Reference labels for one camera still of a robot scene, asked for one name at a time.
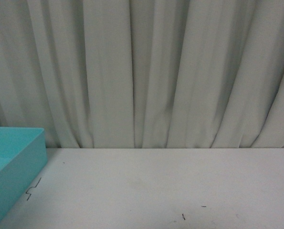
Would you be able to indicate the white pleated curtain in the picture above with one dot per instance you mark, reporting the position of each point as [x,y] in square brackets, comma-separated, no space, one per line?
[144,73]

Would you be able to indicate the turquoise storage box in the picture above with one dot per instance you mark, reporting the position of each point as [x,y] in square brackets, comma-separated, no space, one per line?
[22,157]

